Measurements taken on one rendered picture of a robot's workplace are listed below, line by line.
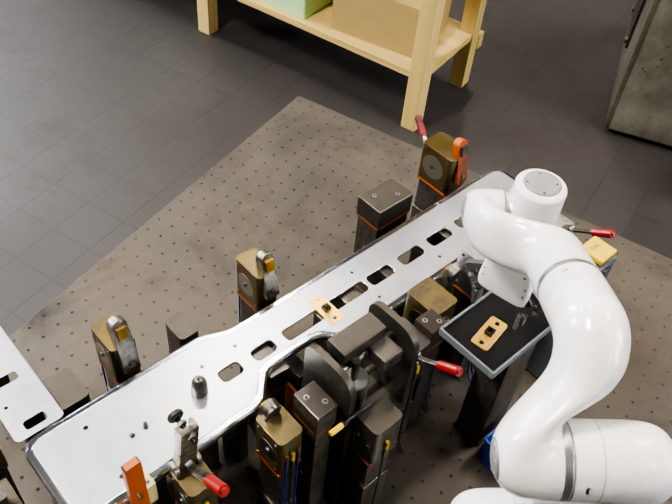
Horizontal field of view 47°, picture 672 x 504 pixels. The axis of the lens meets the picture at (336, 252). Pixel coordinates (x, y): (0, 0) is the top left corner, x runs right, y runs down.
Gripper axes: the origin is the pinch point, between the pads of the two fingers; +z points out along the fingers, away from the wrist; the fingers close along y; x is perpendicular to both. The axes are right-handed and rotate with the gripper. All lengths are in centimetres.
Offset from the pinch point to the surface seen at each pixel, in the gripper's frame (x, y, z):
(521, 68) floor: -268, 109, 124
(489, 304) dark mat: -6.4, 3.7, 7.5
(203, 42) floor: -162, 251, 124
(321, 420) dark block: 34.0, 14.1, 12.8
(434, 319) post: -0.3, 11.8, 13.6
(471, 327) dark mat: 1.1, 3.3, 7.5
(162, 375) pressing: 42, 49, 24
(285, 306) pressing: 11.5, 42.2, 23.6
